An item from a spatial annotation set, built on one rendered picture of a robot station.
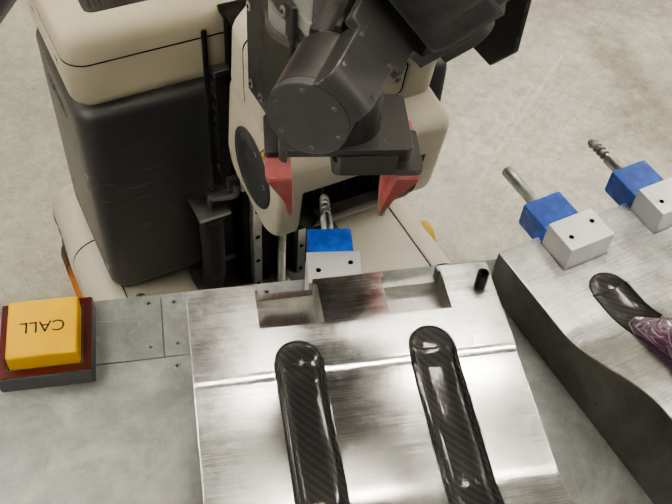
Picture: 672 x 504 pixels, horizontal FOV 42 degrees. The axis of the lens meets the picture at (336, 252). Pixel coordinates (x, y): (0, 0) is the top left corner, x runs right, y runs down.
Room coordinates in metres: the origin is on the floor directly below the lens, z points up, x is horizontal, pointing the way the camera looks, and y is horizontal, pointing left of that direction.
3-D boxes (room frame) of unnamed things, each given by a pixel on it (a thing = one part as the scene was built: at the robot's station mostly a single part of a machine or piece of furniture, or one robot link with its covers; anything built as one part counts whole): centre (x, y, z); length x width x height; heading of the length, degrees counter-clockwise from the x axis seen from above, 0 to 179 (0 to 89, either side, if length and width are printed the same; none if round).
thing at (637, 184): (0.64, -0.29, 0.86); 0.13 x 0.05 x 0.05; 31
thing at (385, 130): (0.51, 0.00, 1.04); 0.10 x 0.07 x 0.07; 99
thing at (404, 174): (0.51, -0.02, 0.97); 0.07 x 0.07 x 0.09; 9
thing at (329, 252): (0.55, 0.01, 0.83); 0.13 x 0.05 x 0.05; 9
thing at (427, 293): (0.45, -0.07, 0.87); 0.05 x 0.05 x 0.04; 14
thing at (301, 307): (0.43, 0.04, 0.87); 0.05 x 0.05 x 0.04; 14
